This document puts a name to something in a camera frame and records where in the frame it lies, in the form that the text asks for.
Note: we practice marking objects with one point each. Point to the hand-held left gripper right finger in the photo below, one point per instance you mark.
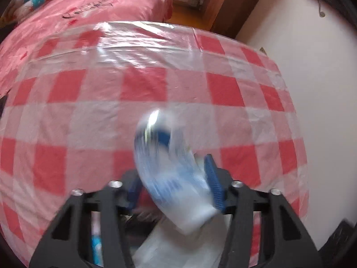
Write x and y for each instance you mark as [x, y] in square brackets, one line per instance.
[214, 184]

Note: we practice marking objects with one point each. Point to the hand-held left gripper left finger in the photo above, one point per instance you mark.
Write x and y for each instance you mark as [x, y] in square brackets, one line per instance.
[133, 194]

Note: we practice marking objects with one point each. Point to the light grey mailer bag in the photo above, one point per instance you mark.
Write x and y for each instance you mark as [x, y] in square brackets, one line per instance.
[178, 249]

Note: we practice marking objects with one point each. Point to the red white checked tablecloth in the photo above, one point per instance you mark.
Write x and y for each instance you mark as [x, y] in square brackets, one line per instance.
[139, 111]

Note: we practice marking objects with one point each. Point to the brown wooden wardrobe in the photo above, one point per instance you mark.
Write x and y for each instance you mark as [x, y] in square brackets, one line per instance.
[231, 2]

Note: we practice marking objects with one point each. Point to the bed with pink sheet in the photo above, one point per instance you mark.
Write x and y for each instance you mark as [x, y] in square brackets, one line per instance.
[111, 2]

